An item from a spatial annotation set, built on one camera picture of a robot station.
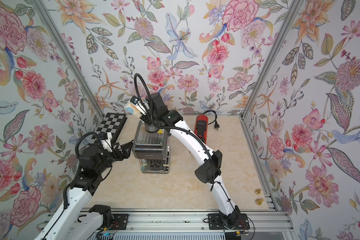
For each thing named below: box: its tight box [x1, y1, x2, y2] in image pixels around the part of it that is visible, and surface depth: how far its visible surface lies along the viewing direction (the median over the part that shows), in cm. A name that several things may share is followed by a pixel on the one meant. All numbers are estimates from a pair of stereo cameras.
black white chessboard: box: [89, 112, 128, 144], surface depth 113 cm
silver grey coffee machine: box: [131, 120, 170, 174], surface depth 77 cm
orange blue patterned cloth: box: [124, 102, 142, 122], surface depth 77 cm
